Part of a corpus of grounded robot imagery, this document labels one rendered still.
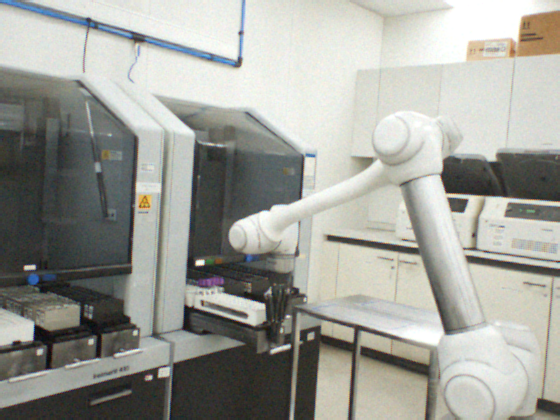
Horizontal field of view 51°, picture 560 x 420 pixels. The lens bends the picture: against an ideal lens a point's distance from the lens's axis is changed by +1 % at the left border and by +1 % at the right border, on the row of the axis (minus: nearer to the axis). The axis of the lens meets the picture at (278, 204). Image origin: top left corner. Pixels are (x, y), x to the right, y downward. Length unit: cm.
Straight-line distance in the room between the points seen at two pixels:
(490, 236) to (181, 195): 244
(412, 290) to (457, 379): 288
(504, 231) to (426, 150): 257
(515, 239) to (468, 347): 258
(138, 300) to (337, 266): 276
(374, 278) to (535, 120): 153
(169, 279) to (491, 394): 114
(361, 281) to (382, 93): 148
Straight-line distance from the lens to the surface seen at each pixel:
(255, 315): 195
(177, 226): 206
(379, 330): 203
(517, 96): 432
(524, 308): 397
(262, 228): 171
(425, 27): 510
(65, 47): 311
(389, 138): 143
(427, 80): 459
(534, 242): 393
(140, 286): 200
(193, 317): 213
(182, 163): 205
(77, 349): 182
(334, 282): 460
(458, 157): 424
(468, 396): 140
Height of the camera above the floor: 131
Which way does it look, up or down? 3 degrees down
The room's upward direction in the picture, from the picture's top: 4 degrees clockwise
